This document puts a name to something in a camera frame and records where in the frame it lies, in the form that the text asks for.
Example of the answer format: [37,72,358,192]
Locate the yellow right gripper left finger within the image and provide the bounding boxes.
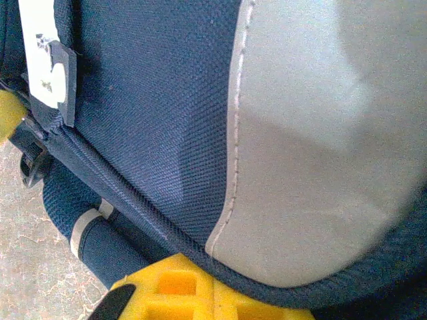
[86,253,220,320]

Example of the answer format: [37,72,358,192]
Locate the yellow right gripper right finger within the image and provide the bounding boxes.
[213,276,318,320]

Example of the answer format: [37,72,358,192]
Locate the navy blue backpack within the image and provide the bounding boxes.
[0,0,427,320]

